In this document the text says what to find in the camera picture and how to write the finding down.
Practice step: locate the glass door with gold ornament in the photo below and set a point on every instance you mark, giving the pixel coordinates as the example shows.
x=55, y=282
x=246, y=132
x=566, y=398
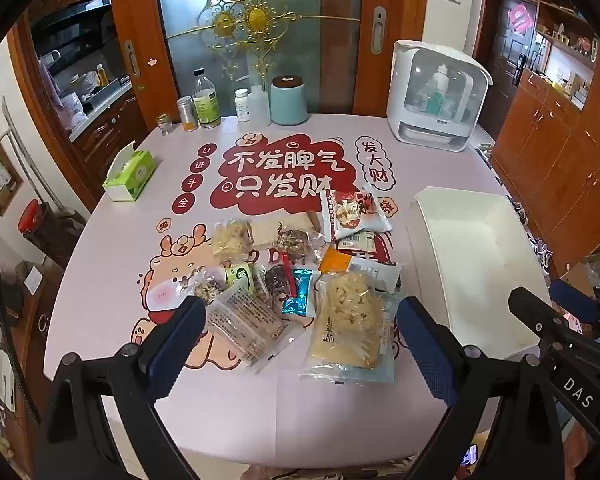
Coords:
x=260, y=60

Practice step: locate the green tissue box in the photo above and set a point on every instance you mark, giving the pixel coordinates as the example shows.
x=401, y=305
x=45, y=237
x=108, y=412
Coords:
x=130, y=176

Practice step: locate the blue snack packet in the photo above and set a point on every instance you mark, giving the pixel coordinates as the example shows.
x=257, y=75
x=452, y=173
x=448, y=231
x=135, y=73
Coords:
x=300, y=302

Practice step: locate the large clear bag of chips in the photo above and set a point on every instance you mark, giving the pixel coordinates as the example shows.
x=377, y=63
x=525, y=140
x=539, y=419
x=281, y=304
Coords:
x=350, y=327

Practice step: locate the clear mixed nuts packet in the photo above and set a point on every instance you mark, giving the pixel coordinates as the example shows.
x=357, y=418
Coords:
x=296, y=245
x=201, y=285

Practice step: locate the clear printed snack packet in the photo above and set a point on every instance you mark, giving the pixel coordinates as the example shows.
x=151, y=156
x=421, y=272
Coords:
x=247, y=327

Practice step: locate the white countertop sterilizer cabinet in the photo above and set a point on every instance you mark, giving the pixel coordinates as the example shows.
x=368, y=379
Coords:
x=430, y=110

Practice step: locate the small glass jar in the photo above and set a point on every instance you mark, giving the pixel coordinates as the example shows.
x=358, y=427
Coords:
x=164, y=124

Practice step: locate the white squeeze bottle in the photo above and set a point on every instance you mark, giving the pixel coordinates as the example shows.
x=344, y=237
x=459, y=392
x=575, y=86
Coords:
x=259, y=107

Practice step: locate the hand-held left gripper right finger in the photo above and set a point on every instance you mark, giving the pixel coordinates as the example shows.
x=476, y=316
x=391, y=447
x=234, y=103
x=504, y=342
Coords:
x=425, y=352

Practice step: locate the white plastic bin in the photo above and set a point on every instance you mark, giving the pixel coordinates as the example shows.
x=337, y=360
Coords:
x=475, y=270

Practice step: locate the small green snack packet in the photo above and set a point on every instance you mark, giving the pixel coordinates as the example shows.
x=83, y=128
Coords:
x=238, y=276

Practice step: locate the orange and white snack packet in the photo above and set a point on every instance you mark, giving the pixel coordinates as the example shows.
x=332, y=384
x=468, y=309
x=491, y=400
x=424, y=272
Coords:
x=365, y=270

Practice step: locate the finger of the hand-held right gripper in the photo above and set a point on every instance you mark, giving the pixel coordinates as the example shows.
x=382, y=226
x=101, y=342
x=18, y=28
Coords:
x=540, y=312
x=575, y=302

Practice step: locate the wooden wall cabinet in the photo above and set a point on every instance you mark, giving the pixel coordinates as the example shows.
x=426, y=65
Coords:
x=560, y=160

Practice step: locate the dark wooden entrance door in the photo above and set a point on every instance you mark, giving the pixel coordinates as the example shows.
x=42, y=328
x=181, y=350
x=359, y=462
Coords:
x=505, y=60

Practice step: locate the white pill bottle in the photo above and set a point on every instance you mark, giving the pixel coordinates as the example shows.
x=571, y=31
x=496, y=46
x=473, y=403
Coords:
x=242, y=106

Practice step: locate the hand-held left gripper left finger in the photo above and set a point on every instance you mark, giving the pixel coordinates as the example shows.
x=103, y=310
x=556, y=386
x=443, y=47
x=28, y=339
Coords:
x=177, y=355

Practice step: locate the red stool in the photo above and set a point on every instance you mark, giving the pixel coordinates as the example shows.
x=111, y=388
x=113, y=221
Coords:
x=30, y=215

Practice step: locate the dark snack packet red edge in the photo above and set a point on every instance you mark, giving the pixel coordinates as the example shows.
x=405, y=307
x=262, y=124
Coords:
x=276, y=285

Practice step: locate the clear bag of yellow snacks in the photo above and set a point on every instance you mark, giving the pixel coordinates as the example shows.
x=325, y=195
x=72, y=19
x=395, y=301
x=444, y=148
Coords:
x=230, y=239

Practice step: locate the teal canister brown lid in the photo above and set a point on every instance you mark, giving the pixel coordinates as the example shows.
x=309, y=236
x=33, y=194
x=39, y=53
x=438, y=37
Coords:
x=288, y=102

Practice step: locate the green label glass bottle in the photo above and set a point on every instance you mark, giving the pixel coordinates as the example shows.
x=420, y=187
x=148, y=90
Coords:
x=206, y=102

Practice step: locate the red and white snack packet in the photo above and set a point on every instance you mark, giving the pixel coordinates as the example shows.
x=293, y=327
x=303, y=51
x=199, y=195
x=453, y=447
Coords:
x=355, y=210

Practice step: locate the beige wafer packet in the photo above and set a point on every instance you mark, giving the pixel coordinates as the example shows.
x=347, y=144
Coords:
x=275, y=227

